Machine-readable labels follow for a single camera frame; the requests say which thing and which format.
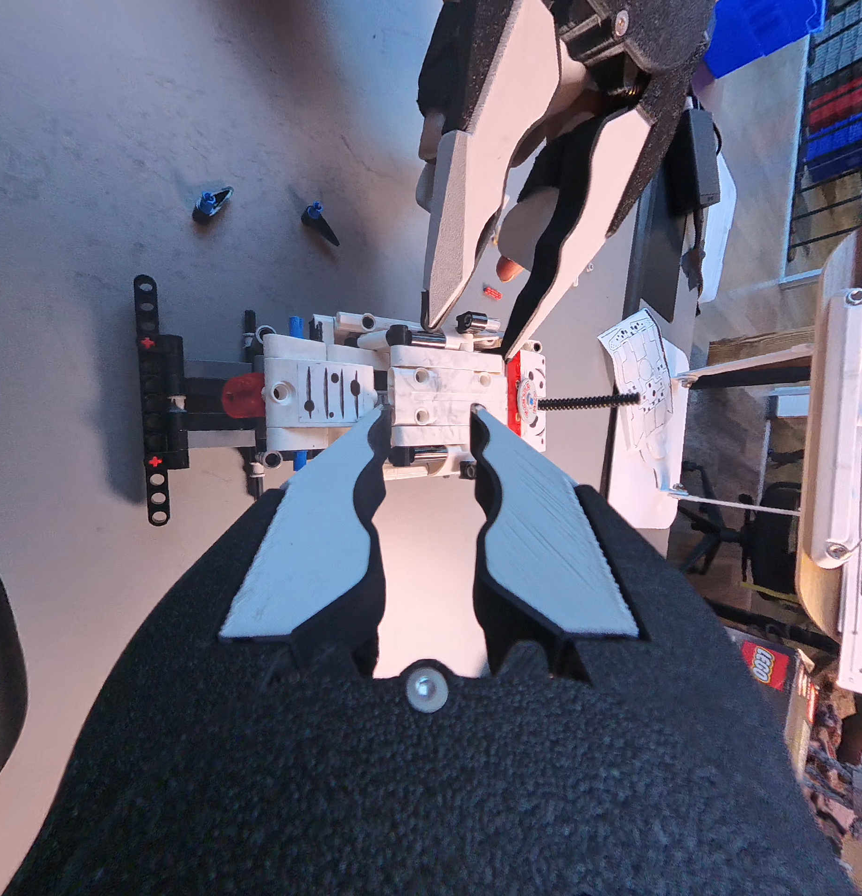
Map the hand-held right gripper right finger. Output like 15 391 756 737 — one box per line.
469 406 642 641

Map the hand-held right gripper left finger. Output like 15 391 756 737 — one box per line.
217 406 391 644

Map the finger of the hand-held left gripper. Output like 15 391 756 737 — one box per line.
501 108 659 358
420 0 566 331

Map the black lego tooth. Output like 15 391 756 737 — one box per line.
191 185 234 225
301 206 341 247

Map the white lego truck model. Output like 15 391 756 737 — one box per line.
133 274 642 527

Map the lego set box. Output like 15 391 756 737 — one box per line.
728 626 862 862

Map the blue plastic bin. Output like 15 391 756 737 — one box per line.
704 0 827 78

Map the white sticker sheet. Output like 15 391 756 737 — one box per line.
597 308 677 463

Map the white booklet stand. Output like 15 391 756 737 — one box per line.
602 231 862 638

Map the wire rack of coloured bins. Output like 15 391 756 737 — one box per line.
788 0 862 263

